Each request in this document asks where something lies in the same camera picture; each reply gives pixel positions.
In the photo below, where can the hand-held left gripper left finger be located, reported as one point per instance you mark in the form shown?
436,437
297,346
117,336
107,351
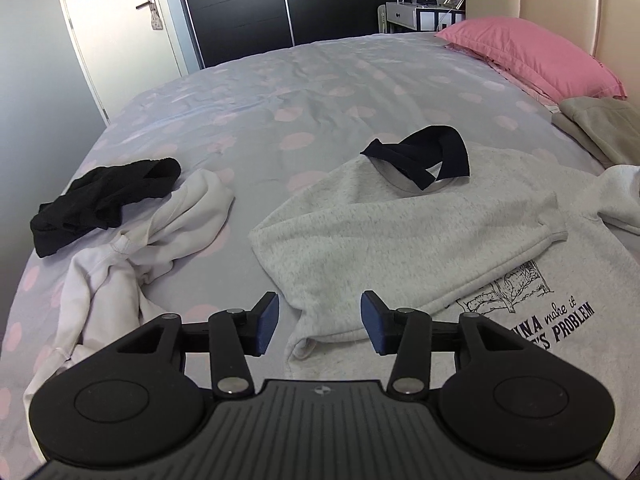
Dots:
266,321

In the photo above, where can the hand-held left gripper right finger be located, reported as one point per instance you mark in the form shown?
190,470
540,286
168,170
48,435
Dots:
373,321

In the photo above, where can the light grey printed sweatshirt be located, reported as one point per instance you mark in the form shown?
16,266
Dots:
400,225

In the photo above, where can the white crumpled garment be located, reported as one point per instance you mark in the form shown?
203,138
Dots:
190,215

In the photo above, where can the black underwear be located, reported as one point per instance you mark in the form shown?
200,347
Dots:
452,152

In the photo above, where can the black crumpled garment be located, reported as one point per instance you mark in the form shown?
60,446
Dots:
100,195

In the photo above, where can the beige folded garment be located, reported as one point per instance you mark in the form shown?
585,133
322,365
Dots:
605,125

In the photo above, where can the pink pillow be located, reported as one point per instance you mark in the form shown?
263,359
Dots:
525,55

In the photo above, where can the white side table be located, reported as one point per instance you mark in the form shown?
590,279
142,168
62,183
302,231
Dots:
405,16

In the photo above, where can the black wardrobe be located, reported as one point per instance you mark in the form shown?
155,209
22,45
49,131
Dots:
240,10

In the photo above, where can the white door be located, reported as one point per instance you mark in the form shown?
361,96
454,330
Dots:
115,35

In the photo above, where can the beige padded headboard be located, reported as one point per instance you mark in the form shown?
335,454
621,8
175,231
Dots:
560,5

